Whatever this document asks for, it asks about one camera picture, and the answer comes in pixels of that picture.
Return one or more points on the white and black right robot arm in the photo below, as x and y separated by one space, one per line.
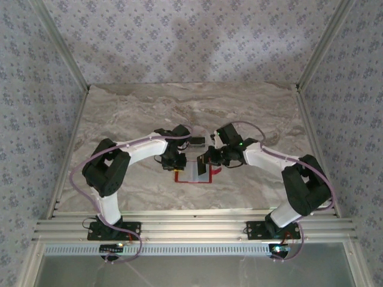
263 157

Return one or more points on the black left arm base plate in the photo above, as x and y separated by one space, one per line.
131 230

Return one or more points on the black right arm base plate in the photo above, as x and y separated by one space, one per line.
257 230

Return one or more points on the aluminium table side rail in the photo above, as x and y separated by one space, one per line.
69 155
314 149

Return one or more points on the aluminium mounting rail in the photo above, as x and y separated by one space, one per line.
194 227

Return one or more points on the dark credit card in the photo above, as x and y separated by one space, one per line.
202 170

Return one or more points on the grey metal panel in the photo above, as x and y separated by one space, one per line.
209 272

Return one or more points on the aluminium frame post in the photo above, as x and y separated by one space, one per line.
326 45
60 45

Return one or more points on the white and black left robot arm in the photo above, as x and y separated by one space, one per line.
143 148

